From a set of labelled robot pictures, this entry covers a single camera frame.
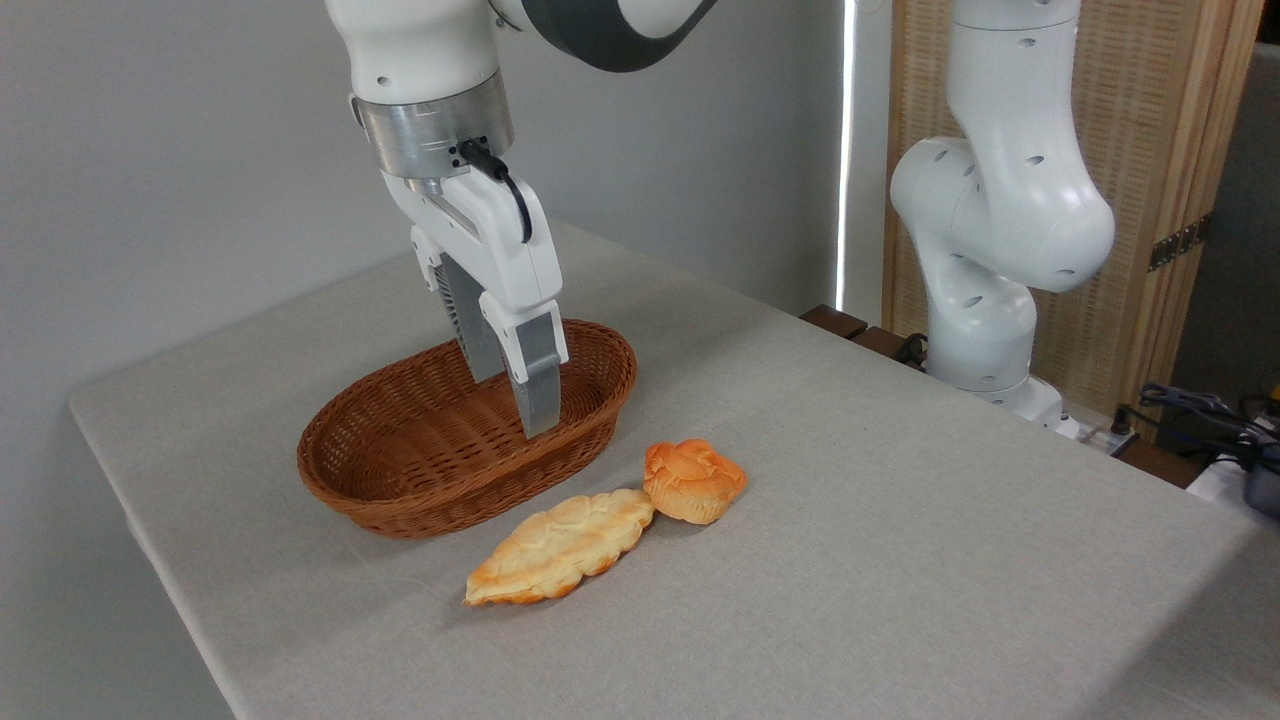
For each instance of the metal screen hinge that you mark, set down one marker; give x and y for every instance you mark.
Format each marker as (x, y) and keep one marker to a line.
(1180, 243)

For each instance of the white power strip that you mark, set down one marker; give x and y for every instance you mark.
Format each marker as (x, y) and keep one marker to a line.
(1100, 437)

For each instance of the bamboo folding screen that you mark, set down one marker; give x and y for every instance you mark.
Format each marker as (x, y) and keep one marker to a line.
(1150, 130)

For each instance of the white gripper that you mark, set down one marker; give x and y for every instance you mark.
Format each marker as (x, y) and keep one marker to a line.
(495, 235)

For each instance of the round orange bread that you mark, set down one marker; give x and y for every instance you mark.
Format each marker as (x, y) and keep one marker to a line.
(692, 482)

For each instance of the grey linen tablecloth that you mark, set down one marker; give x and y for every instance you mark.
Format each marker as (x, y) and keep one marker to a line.
(850, 520)

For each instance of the brown wicker oval basket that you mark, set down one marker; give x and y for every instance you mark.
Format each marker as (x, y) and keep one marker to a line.
(420, 450)

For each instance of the dark grey box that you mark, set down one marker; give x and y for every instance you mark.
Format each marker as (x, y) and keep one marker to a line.
(1265, 485)

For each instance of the long leaf-shaped bread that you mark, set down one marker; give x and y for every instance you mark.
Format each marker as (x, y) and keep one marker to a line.
(560, 548)

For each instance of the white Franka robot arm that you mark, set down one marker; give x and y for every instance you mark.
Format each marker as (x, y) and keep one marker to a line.
(1010, 190)

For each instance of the dark wooden side table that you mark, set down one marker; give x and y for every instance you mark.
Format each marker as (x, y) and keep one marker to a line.
(850, 327)

